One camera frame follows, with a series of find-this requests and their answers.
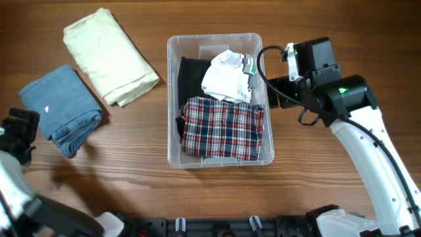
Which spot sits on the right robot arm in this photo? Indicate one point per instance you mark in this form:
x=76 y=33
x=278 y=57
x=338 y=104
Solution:
x=349 y=108

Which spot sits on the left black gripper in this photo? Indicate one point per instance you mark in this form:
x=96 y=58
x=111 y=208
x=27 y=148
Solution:
x=13 y=122

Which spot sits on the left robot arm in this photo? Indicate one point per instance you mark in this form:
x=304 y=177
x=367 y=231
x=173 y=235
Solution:
x=23 y=211

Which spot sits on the blue jeans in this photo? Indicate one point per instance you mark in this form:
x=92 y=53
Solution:
x=68 y=112

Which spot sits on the black garment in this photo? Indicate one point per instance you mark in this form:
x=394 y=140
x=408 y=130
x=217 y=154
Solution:
x=190 y=77

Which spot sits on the white printed t-shirt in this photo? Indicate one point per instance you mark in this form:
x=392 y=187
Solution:
x=230 y=77

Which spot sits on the red blue plaid shirt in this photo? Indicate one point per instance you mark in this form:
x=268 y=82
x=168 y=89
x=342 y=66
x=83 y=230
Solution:
x=213 y=129

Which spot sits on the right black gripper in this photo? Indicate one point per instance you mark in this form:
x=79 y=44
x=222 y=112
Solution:
x=283 y=84

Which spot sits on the cream cloth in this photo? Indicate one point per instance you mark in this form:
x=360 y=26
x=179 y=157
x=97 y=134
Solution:
x=105 y=53

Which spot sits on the clear plastic storage container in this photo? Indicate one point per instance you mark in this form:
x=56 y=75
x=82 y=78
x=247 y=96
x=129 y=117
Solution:
x=208 y=47

